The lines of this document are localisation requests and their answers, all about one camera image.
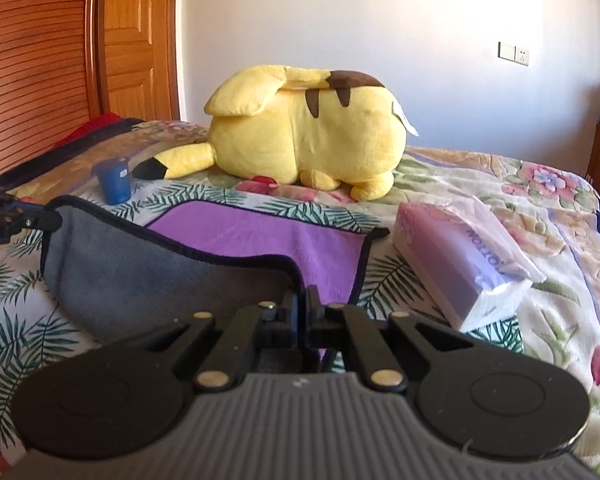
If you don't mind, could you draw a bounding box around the yellow plush toy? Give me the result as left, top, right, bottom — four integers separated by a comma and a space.
131, 64, 420, 201

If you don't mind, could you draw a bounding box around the white wall socket plate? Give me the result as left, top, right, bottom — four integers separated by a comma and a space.
498, 42, 530, 66

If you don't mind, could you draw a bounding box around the wooden louvered wardrobe door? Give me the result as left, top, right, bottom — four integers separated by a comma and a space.
0, 0, 106, 182

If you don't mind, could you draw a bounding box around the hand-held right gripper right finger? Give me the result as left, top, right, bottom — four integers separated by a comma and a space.
303, 284, 481, 395

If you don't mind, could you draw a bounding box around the blue plastic cup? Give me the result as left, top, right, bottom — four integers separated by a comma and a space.
92, 157, 133, 206

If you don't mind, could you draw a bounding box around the wooden panel door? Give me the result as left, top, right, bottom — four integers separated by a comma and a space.
98, 0, 182, 122

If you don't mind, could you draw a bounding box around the red cloth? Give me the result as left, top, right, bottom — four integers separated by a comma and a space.
54, 112, 125, 149

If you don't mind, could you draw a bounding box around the grey and purple towel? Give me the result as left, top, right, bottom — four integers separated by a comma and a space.
40, 196, 391, 362

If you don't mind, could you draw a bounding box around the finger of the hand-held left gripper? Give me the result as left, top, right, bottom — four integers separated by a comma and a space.
6, 200, 62, 231

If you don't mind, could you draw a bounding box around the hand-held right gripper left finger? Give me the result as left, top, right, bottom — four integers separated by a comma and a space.
111, 287, 302, 395

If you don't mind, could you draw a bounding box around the purple tissue pack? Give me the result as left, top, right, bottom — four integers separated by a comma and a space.
393, 196, 548, 333

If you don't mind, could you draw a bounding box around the floral bed blanket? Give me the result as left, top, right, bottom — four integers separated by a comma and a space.
0, 119, 600, 480

